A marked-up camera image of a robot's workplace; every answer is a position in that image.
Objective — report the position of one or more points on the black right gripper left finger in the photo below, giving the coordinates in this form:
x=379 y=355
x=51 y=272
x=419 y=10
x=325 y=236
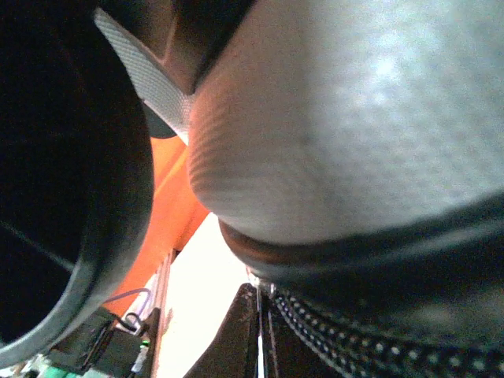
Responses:
x=232 y=338

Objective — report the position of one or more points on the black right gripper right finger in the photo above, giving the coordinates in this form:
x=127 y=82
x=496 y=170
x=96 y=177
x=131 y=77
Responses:
x=283 y=354

